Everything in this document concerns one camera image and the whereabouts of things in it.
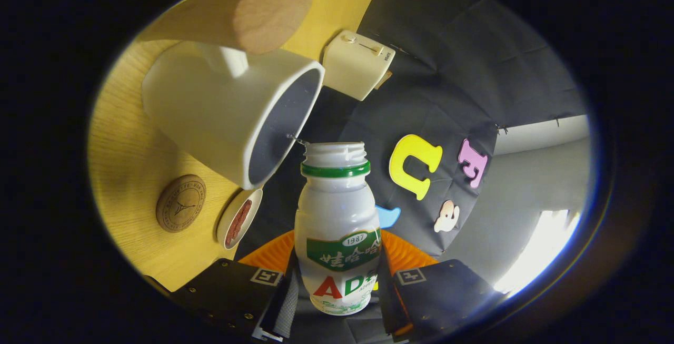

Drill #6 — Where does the wooden table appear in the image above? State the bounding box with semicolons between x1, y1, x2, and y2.
87;0;393;292

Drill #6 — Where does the cream toaster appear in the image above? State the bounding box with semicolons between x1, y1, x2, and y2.
322;30;396;102

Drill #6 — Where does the white cup wooden handle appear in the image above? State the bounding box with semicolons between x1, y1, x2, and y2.
138;0;325;191

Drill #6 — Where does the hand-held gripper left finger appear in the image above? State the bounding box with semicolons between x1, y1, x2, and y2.
171;230;301;342

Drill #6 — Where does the black backdrop cloth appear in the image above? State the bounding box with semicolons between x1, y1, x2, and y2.
234;0;588;344

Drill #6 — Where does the white round plate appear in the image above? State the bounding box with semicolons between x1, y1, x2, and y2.
216;188;263;250

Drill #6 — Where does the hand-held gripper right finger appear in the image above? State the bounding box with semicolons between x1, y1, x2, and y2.
376;230;503;342

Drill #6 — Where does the red sausage piece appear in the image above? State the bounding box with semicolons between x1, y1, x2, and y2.
234;200;252;231
225;208;245;246

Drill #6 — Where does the round cork coaster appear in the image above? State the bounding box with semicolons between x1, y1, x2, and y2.
156;174;207;233

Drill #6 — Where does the bright ceiling light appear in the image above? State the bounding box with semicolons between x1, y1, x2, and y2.
492;210;582;296

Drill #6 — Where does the white juice bottle green label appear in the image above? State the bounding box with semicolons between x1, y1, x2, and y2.
294;141;382;316

